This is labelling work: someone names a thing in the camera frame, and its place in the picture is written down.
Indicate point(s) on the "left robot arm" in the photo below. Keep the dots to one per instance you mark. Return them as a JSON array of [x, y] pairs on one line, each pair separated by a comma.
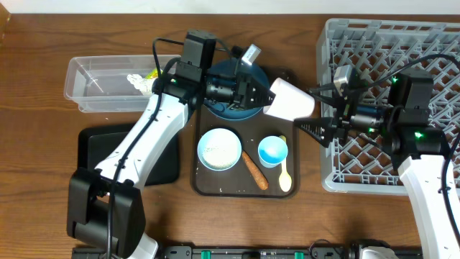
[[105, 207]]

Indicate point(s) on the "light blue cup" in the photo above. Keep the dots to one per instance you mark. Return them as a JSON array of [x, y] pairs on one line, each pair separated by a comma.
[[272, 150]]

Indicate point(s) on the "dark blue plate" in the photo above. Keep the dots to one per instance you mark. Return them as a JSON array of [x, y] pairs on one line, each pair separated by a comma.
[[225, 67]]

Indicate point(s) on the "pink white cup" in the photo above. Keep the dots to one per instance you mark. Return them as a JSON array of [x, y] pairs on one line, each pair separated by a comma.
[[290, 102]]

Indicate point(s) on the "orange carrot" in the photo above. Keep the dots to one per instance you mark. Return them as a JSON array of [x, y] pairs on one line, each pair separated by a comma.
[[257, 175]]

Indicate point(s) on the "cream plastic spoon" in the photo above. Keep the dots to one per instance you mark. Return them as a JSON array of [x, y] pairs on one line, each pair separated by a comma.
[[285, 179]]

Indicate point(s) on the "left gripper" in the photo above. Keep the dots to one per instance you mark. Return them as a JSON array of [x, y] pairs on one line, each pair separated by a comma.
[[242, 93]]

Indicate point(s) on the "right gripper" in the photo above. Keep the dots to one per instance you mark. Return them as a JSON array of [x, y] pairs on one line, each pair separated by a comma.
[[344, 106]]

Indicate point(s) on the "grey dishwasher rack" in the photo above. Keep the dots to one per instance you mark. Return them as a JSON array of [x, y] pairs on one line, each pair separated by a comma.
[[374, 48]]

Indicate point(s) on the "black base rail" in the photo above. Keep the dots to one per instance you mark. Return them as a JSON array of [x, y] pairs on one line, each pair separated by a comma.
[[184, 252]]

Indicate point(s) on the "dark brown serving tray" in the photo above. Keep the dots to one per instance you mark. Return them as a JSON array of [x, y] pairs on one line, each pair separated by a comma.
[[238, 181]]

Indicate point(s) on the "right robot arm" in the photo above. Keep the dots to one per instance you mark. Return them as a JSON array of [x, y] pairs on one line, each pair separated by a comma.
[[419, 152]]

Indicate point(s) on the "clear plastic waste bin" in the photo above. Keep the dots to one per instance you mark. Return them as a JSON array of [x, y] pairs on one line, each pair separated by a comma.
[[99, 83]]

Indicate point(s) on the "black waste bin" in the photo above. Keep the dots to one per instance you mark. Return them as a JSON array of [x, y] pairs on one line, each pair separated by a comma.
[[96, 144]]

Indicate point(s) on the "yellow green snack wrapper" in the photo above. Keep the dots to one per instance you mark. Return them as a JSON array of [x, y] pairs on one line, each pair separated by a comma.
[[153, 74]]

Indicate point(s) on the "white tissue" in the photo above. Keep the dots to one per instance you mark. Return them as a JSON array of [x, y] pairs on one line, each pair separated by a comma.
[[144, 85]]

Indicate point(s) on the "light blue rice bowl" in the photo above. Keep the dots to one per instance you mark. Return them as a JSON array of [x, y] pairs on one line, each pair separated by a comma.
[[219, 149]]

